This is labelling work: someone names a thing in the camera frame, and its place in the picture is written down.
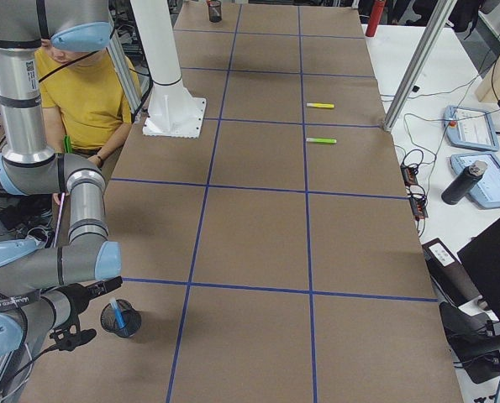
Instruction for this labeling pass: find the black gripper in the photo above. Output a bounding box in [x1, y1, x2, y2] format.
[62, 276, 123, 329]

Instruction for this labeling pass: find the blue highlighter pen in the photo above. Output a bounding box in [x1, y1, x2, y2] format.
[109, 297, 128, 337]

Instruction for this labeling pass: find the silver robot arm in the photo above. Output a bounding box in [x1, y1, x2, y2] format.
[0, 1, 121, 401]

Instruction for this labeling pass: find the person in yellow shirt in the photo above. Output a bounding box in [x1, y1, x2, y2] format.
[34, 39, 132, 179]

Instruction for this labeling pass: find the green highlighter pen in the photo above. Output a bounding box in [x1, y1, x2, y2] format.
[306, 138, 337, 144]

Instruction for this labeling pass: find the yellow highlighter pen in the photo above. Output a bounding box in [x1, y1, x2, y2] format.
[306, 102, 335, 109]

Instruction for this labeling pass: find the black mesh pen cup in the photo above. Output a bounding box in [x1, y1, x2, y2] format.
[208, 0, 223, 23]

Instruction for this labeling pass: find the orange circuit board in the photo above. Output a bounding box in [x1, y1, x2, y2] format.
[408, 196, 428, 221]
[400, 165, 418, 186]

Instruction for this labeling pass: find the black white box device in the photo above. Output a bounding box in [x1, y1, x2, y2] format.
[422, 238, 482, 306]

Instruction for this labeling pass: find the black drink bottle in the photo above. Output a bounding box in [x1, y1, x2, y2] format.
[441, 160, 487, 205]

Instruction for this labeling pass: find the black monitor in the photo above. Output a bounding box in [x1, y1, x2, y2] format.
[458, 218, 500, 320]

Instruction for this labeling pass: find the red bottle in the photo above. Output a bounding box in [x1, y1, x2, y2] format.
[365, 0, 387, 38]

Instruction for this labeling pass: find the upper teach pendant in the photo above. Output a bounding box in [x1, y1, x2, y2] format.
[443, 105, 499, 151]

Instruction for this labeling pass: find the teach pendant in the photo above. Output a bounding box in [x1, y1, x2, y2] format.
[450, 151, 500, 209]
[443, 105, 499, 151]

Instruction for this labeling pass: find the lower teach pendant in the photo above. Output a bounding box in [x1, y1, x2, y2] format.
[450, 151, 500, 209]

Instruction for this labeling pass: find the green handled reacher stick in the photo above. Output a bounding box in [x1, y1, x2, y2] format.
[54, 135, 72, 246]

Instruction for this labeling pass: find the white pedestal column base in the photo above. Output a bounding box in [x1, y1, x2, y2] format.
[131, 0, 207, 139]

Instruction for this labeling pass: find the aluminium frame post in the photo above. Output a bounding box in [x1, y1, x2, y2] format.
[382, 0, 457, 132]

